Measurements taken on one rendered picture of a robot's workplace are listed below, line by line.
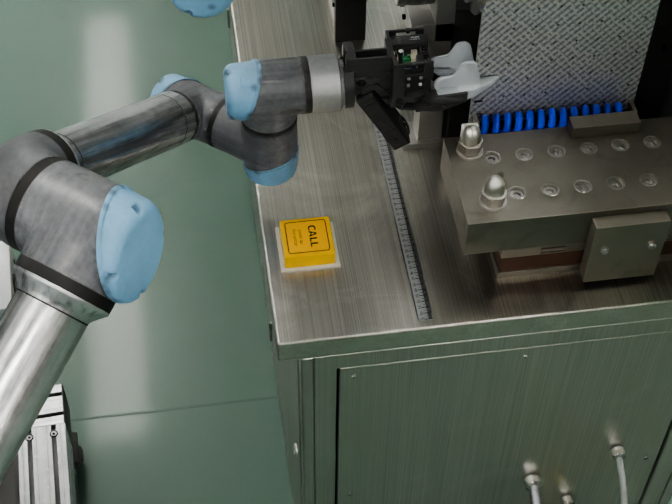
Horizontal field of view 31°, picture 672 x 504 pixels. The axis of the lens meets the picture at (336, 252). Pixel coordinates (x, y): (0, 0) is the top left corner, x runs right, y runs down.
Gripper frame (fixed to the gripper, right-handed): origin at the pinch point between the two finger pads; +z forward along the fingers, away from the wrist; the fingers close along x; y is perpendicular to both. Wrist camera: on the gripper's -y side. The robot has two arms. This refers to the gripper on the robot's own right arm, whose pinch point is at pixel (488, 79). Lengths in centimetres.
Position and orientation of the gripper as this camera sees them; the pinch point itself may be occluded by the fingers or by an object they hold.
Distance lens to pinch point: 167.8
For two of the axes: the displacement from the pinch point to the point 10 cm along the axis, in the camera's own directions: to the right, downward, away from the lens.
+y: 0.1, -6.5, -7.6
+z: 9.9, -1.0, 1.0
